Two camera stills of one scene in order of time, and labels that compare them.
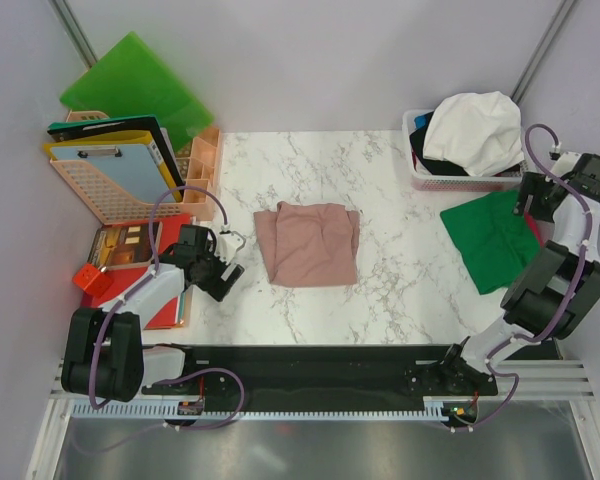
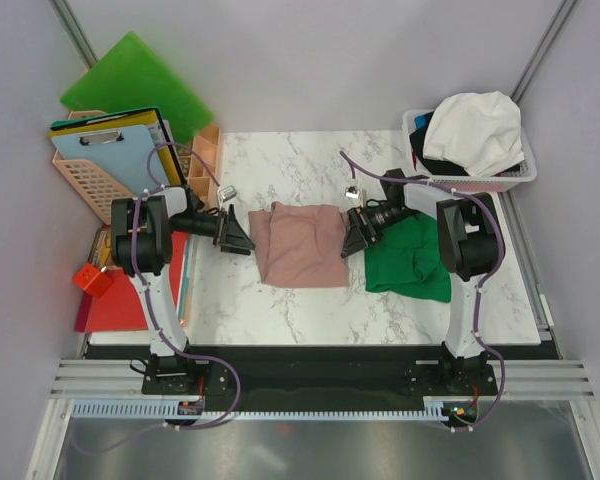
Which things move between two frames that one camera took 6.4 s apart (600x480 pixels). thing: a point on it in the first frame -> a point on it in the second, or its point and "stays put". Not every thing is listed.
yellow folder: (132, 138) -> (151, 120)
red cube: (92, 280) stays put
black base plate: (326, 370) stays put
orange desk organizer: (204, 169) stays put
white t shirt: (479, 132) stays put
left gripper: (216, 287) -> (229, 236)
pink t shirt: (309, 244) stays put
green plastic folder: (129, 80) stays put
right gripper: (535, 184) -> (361, 232)
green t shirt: (496, 243) -> (408, 259)
